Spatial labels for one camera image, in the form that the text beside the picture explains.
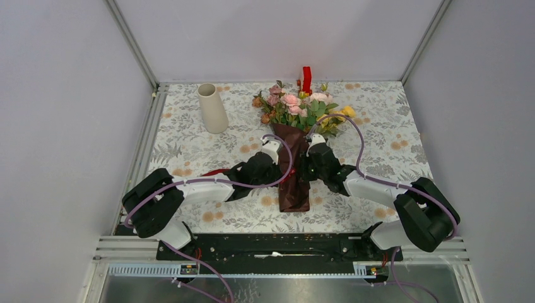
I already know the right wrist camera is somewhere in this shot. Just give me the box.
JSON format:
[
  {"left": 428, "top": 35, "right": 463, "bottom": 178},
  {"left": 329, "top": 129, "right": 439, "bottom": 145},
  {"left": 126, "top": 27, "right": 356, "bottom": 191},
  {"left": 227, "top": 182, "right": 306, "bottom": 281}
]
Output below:
[{"left": 308, "top": 133, "right": 326, "bottom": 147}]

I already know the red printed ribbon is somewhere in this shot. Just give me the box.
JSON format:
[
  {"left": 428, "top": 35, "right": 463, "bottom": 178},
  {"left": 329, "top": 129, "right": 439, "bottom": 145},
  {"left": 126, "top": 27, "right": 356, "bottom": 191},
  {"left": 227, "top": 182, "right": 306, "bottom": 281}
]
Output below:
[{"left": 202, "top": 167, "right": 296, "bottom": 182}]

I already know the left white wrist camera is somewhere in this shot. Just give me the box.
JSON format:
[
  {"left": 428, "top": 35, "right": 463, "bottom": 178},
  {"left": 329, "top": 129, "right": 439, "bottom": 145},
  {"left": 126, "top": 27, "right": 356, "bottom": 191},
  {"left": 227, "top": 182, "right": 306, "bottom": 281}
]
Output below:
[{"left": 261, "top": 139, "right": 281, "bottom": 164}]

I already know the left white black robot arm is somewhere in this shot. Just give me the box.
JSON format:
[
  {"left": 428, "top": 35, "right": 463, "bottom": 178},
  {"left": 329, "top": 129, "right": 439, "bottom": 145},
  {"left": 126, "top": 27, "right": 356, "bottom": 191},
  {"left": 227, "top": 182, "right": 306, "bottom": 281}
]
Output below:
[{"left": 122, "top": 152, "right": 290, "bottom": 259}]

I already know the red yellow toy block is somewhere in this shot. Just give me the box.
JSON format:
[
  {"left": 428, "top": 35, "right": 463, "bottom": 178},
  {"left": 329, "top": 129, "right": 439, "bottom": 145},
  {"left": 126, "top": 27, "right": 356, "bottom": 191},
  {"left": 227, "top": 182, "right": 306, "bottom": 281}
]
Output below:
[{"left": 297, "top": 66, "right": 312, "bottom": 96}]

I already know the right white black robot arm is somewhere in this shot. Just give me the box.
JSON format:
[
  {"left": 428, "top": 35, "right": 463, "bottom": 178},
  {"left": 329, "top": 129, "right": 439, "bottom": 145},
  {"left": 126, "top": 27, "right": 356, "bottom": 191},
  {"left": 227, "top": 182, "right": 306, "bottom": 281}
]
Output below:
[{"left": 298, "top": 143, "right": 461, "bottom": 260}]

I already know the brown flower bouquet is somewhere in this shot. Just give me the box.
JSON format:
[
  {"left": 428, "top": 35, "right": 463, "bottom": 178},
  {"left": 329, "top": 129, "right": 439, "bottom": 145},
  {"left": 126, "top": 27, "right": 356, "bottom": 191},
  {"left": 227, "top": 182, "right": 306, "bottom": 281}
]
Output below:
[{"left": 252, "top": 80, "right": 356, "bottom": 212}]

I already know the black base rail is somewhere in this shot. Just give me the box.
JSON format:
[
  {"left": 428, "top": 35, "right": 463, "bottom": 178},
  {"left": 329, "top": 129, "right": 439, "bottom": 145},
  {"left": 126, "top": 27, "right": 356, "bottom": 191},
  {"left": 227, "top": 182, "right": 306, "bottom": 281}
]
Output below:
[{"left": 180, "top": 233, "right": 403, "bottom": 275}]

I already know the beige ceramic vase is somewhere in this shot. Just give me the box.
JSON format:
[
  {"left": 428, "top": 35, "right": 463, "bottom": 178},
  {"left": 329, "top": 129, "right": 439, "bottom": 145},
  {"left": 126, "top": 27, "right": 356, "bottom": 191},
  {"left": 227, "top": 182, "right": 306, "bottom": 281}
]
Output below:
[{"left": 197, "top": 83, "right": 229, "bottom": 134}]

